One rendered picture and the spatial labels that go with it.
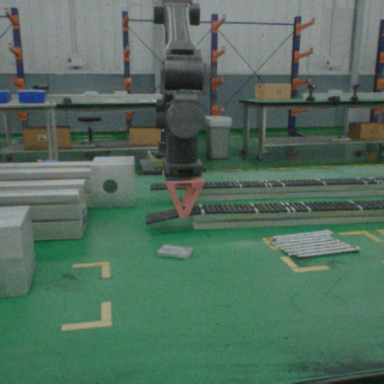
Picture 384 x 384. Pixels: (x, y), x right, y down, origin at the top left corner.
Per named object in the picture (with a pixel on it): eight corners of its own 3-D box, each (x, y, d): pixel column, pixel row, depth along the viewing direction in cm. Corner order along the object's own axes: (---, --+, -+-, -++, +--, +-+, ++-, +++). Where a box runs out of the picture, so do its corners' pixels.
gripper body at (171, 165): (165, 177, 73) (165, 133, 72) (163, 166, 83) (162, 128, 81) (204, 176, 74) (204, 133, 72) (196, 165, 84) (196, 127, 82)
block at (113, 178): (135, 193, 106) (134, 154, 103) (135, 207, 94) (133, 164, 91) (98, 194, 105) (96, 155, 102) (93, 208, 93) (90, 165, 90)
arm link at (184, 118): (209, 63, 76) (159, 62, 75) (218, 59, 65) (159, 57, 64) (207, 131, 79) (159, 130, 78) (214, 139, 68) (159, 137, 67)
